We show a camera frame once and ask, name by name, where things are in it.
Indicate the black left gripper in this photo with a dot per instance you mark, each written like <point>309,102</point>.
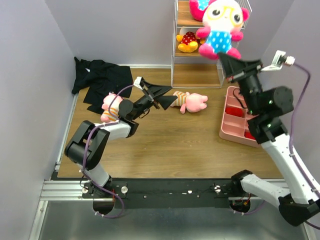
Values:
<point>153,90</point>

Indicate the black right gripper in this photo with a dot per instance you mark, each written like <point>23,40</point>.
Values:
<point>245,72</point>

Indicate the white plush blue dress back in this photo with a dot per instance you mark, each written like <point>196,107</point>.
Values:
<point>222,23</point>

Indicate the white plush blue dress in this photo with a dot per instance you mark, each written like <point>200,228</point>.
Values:
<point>222,23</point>
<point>197,8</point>

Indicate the small yellow plush toy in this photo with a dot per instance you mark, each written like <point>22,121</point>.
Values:
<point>188,42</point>

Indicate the white plush blue dress front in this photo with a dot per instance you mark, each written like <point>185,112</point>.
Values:
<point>197,8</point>

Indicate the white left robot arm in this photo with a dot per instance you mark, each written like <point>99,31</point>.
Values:
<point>87,145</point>

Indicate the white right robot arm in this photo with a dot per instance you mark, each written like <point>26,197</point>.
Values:
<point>300,201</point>

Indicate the pink pig plush striped shirt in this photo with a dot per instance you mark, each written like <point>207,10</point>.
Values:
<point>189,102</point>

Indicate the red sock middle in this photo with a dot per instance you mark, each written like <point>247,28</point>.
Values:
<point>235,111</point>

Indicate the red sock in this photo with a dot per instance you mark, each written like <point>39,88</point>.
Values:
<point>235,111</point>
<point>248,135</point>

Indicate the pink pig plush left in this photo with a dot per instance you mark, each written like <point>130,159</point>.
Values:
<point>110,108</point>

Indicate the black cloth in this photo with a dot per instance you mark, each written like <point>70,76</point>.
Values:
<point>101,78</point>

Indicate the pink divided organizer tray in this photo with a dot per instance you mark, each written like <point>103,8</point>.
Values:
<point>233,128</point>

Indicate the red sock lower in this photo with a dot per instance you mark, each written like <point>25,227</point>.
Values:
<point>248,135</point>

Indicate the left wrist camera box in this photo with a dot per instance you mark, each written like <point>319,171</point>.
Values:
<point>139,82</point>

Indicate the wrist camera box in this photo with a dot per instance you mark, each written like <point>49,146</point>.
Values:
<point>280,58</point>
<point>139,82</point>

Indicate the white wire wooden shelf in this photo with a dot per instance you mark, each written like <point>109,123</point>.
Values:
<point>191,70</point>

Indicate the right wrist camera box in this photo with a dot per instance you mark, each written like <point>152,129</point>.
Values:
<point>280,58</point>

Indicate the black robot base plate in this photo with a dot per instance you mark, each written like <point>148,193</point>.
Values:
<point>169,193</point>

